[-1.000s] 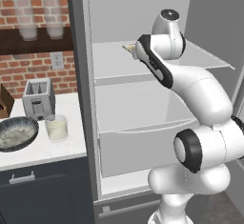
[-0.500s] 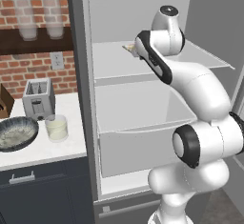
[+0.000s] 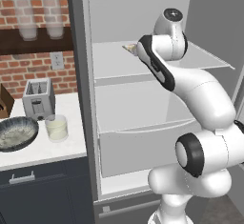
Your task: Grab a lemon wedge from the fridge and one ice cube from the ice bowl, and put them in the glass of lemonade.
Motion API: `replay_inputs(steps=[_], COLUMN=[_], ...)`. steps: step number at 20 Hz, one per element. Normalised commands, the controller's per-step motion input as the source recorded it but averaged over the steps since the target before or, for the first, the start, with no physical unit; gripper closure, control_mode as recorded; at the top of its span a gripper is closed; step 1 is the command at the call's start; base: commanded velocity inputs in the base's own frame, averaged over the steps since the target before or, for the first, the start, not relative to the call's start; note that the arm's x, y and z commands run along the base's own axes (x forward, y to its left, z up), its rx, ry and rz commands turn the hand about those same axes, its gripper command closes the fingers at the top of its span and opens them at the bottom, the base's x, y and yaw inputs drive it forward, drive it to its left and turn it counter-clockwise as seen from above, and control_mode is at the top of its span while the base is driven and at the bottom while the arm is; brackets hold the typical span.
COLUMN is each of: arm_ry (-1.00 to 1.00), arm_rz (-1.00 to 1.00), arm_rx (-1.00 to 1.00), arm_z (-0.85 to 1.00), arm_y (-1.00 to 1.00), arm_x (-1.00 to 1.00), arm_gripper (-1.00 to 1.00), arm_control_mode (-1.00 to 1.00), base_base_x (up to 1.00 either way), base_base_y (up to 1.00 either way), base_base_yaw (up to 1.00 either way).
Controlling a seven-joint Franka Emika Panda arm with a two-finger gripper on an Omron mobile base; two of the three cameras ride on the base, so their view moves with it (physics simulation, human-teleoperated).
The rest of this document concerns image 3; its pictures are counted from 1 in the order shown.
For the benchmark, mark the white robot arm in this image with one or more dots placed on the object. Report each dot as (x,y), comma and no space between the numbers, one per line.
(203,97)

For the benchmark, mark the glass fridge shelf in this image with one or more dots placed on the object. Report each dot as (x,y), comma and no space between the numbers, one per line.
(117,59)

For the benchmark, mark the translucent fridge crisper drawer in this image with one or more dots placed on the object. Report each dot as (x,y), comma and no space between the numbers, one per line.
(136,148)

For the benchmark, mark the grey fridge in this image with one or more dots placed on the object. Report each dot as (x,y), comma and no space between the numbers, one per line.
(77,75)

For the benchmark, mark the yellow lemon wedge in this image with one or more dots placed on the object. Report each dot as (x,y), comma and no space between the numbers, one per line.
(130,48)

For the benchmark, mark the glass of lemonade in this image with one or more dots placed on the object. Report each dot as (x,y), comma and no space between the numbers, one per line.
(56,128)

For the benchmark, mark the dark grey ice bowl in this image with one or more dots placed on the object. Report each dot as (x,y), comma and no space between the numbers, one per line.
(17,134)

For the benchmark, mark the silver toaster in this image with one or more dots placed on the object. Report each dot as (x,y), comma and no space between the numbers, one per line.
(38,102)

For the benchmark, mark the dark blue drawer front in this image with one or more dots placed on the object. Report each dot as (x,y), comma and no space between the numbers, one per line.
(54,172)

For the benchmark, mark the clear glass jar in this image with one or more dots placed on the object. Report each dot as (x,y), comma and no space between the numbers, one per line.
(26,18)
(54,16)

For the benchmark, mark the brown wooden block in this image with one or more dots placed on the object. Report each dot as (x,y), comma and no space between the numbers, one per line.
(4,102)

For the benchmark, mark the dark blue cupboard door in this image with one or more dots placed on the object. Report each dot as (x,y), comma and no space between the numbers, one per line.
(44,204)

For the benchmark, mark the white wall outlet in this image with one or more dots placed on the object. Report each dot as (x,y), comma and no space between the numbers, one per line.
(57,60)

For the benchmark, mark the dark wooden wall shelf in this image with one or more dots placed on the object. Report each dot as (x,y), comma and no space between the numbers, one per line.
(38,42)

